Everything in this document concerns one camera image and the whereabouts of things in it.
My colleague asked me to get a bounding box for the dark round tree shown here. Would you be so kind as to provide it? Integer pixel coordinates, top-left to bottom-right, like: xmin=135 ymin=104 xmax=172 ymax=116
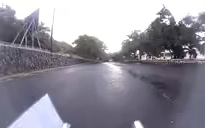
xmin=71 ymin=34 xmax=109 ymax=61

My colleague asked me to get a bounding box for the grey stone retaining wall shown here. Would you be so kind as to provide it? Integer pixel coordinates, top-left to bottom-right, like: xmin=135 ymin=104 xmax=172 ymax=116
xmin=0 ymin=40 xmax=98 ymax=79

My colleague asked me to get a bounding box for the wet grey asphalt road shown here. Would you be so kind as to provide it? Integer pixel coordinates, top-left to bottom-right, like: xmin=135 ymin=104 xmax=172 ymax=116
xmin=0 ymin=60 xmax=205 ymax=128

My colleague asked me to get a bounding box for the robot's own part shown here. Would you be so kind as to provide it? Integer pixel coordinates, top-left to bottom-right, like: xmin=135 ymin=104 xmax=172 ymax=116
xmin=133 ymin=120 xmax=145 ymax=128
xmin=62 ymin=122 xmax=72 ymax=128

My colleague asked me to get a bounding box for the billboard on metal frame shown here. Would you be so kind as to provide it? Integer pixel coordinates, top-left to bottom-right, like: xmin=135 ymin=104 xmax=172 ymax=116
xmin=11 ymin=8 xmax=43 ymax=50

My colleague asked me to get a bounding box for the low roadside wall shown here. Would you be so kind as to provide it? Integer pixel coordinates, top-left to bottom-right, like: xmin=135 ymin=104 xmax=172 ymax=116
xmin=118 ymin=57 xmax=205 ymax=66

